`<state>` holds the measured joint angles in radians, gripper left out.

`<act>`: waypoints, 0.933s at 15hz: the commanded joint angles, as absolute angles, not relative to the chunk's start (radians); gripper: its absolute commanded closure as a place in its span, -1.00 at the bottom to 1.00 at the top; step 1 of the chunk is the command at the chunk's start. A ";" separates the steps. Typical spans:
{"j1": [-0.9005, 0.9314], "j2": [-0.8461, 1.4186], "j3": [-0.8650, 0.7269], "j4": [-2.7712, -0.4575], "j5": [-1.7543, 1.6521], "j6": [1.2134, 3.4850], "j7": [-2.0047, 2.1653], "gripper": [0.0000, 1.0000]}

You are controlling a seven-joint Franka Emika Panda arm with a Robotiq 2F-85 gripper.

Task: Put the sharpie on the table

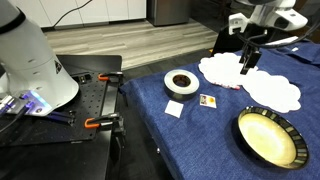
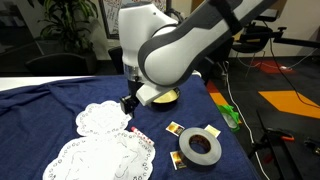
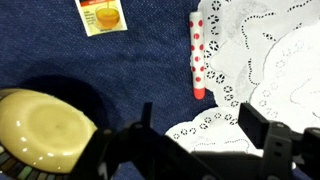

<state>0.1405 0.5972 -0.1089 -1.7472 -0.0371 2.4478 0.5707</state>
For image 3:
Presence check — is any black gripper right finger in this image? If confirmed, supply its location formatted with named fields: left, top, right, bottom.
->
left=238, top=102, right=320, bottom=180

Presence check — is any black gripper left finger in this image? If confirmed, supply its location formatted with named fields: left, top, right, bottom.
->
left=71, top=101, right=221, bottom=180

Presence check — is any white red-dotted sharpie marker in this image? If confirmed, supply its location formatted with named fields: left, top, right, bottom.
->
left=188, top=10, right=207, bottom=101

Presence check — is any white paper lace doily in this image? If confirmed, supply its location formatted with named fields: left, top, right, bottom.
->
left=164, top=21, right=320, bottom=158
left=199, top=0, right=320, bottom=110

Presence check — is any cream bowl with striped rim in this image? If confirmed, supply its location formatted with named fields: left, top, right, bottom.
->
left=0, top=87, right=100, bottom=180

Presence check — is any blue denim table cloth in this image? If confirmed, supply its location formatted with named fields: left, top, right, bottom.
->
left=0, top=0, right=309, bottom=180

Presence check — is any tea packet with cup print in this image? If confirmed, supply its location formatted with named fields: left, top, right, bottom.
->
left=74, top=0, right=129, bottom=38

